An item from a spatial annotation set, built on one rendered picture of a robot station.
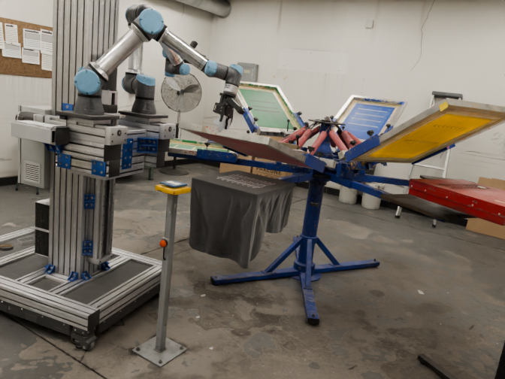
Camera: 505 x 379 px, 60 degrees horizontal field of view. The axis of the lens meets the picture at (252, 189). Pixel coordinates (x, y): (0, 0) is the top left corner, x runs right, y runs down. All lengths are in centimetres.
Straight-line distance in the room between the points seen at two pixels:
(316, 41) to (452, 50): 199
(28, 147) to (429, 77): 529
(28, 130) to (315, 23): 557
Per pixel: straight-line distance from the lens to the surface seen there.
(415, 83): 674
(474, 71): 664
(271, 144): 218
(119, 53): 228
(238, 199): 236
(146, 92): 280
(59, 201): 288
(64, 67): 275
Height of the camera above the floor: 148
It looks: 13 degrees down
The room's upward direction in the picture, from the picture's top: 7 degrees clockwise
